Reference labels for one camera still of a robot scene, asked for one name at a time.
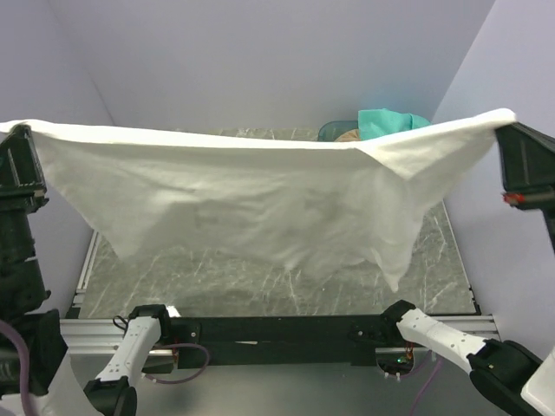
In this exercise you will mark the white printed t shirt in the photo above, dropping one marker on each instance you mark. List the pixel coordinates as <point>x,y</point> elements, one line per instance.
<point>316,206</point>

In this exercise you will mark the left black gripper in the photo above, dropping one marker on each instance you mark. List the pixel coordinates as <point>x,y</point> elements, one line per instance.
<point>22,179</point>

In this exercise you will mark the beige t shirt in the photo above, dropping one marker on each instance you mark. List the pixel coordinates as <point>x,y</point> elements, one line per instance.
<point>351,135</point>

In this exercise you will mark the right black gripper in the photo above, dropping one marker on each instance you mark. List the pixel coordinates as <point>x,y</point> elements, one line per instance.
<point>526,161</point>

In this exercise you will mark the aluminium frame rail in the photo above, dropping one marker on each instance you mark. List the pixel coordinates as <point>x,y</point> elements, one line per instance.
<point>102,337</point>

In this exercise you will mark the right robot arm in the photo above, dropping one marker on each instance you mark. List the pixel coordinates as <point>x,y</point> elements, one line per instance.
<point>504,372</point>

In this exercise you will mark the teal t shirt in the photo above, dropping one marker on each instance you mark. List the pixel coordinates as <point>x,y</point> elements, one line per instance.
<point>375,123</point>

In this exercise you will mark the black base crossbar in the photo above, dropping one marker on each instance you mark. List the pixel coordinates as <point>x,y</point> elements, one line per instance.
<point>274,340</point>

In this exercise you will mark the teal plastic laundry basket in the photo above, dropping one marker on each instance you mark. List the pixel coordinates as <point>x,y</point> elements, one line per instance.
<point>330,131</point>

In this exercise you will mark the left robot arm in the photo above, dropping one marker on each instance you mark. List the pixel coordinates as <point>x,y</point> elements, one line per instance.
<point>36,373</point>

